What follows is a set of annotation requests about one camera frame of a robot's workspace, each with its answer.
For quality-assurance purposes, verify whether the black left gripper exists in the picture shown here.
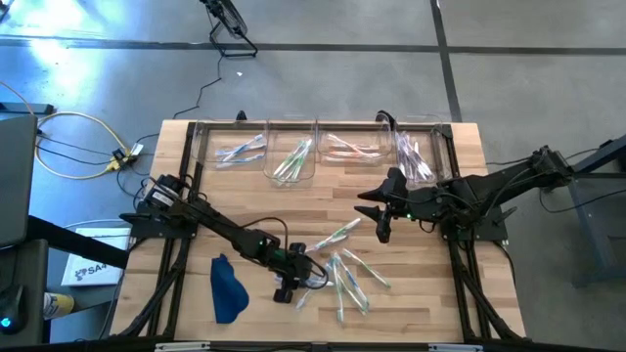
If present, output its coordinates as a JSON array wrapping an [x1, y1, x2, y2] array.
[[262, 240, 328, 293]]

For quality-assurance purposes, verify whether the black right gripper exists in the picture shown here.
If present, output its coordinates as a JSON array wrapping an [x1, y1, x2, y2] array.
[[353, 165, 435, 223]]

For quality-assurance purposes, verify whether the clear plastic bin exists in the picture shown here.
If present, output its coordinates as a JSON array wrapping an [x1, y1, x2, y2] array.
[[389, 113, 454, 190], [191, 119, 269, 171], [316, 115, 395, 166], [263, 118, 320, 190]]

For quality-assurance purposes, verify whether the dark blue cloth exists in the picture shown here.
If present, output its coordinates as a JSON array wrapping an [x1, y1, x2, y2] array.
[[208, 252, 251, 326]]

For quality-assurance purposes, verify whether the white printed box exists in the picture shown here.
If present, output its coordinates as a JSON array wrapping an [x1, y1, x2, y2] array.
[[60, 226, 134, 288]]

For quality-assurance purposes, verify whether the black floor fan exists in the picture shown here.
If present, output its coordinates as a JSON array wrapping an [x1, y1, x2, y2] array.
[[198, 0, 259, 60]]

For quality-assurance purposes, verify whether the black desk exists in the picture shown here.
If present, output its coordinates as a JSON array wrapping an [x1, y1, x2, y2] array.
[[0, 214, 132, 346]]

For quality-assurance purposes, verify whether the yellow white can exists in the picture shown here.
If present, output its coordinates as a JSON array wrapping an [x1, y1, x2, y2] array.
[[42, 291, 77, 322]]

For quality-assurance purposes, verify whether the black computer mouse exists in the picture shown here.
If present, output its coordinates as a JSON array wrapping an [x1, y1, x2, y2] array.
[[0, 285, 29, 337]]

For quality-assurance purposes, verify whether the grey laptop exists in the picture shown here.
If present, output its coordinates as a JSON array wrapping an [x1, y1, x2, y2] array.
[[0, 113, 39, 249]]

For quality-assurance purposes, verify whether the black fan cable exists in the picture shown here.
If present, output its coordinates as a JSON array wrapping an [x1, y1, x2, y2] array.
[[171, 54, 225, 119]]

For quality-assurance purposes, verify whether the grey metal desk frame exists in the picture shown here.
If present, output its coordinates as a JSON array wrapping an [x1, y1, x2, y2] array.
[[539, 132, 626, 288]]

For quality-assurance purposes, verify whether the yellow floor cable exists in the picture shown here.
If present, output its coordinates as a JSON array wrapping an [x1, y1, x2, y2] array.
[[0, 79, 129, 181]]

